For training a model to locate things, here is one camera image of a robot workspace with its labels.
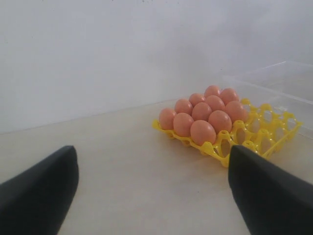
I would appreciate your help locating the clear plastic box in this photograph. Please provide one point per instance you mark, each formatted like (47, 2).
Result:
(286, 86)

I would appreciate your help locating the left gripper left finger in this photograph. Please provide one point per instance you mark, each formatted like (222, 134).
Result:
(36, 201)

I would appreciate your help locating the yellow plastic egg tray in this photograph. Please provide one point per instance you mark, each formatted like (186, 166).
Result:
(265, 133)

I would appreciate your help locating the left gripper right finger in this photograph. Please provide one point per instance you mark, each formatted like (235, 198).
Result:
(270, 200)

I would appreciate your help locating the brown egg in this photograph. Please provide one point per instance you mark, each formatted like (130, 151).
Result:
(196, 98)
(215, 103)
(166, 118)
(183, 106)
(220, 121)
(212, 90)
(182, 124)
(228, 95)
(201, 131)
(201, 111)
(236, 111)

